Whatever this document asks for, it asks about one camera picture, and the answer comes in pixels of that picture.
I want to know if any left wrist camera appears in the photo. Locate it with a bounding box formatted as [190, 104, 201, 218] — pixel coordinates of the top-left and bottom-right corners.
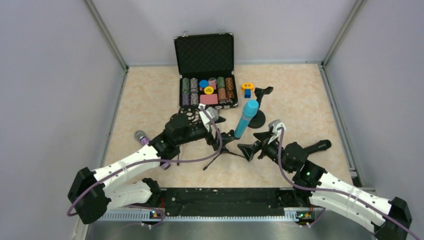
[198, 103, 219, 133]

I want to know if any yellow and blue toy block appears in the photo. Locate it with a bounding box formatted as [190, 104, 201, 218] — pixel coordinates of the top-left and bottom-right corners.
[241, 82, 255, 99]

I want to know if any black shock mount tripod stand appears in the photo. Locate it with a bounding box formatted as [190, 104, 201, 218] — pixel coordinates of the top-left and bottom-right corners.
[171, 106, 200, 160]

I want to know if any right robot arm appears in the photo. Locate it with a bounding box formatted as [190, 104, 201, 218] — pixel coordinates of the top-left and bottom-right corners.
[237, 132, 414, 240]

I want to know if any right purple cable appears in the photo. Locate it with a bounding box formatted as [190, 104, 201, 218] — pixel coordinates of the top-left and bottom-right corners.
[277, 127, 424, 240]

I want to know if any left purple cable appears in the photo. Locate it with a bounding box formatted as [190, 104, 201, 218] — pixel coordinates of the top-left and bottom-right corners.
[67, 105, 223, 218]

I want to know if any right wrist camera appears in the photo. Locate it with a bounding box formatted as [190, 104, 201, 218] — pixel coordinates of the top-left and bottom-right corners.
[267, 119, 287, 144]

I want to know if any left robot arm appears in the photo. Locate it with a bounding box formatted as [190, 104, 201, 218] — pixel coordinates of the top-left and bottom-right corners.
[67, 108, 226, 225]

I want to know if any black poker chip case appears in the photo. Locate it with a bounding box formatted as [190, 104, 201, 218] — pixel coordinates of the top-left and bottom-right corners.
[173, 32, 239, 109]

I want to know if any black tripod stand with clip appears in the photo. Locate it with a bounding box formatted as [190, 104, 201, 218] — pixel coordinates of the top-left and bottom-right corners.
[202, 146, 245, 171]

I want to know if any purple glitter microphone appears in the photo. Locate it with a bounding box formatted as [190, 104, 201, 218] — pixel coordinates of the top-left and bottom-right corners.
[134, 130, 171, 170]

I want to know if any black round base stand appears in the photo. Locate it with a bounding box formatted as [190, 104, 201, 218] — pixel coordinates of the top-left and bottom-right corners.
[248, 86, 274, 129]

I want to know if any blue microphone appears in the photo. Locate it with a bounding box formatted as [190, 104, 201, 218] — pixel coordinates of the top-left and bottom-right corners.
[234, 99, 259, 139]

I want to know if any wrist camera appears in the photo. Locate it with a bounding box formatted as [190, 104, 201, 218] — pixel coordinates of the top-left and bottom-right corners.
[198, 103, 219, 133]
[267, 119, 287, 144]

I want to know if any black microphone orange tip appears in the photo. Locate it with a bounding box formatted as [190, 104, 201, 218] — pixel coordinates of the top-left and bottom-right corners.
[303, 139, 332, 155]

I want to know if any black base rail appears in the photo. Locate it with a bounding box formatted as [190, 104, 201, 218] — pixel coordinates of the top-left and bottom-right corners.
[81, 187, 352, 223]

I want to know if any purple cable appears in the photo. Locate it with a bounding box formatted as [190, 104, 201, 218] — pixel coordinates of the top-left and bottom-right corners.
[277, 127, 424, 240]
[67, 105, 223, 218]

